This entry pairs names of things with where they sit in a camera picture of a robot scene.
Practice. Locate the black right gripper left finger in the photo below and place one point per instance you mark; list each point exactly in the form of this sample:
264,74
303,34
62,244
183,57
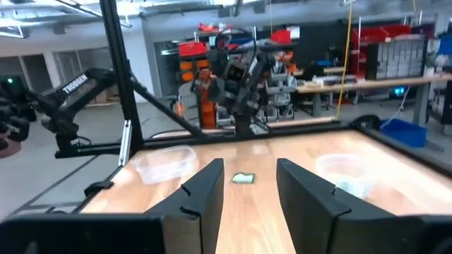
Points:
208,190

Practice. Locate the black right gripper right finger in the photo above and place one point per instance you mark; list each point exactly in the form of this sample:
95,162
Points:
303,204

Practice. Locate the green sweetener packet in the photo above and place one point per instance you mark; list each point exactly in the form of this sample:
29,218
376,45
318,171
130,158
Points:
243,178

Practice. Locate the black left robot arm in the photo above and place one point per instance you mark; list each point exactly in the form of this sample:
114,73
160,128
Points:
243,125

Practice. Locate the round clear plastic cup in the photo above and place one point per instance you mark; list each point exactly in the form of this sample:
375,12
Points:
339,169

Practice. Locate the rectangular clear plastic container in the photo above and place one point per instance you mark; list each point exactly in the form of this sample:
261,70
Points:
166,164

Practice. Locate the blue plastic bin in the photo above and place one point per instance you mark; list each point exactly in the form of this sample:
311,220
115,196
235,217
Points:
404,132

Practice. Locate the wooden workbench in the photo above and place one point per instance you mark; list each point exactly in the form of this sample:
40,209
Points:
370,84

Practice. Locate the red storage bin row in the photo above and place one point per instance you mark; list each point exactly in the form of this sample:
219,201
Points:
381,33

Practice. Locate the grey drawer cabinet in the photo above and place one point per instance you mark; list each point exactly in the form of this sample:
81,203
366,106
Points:
399,58

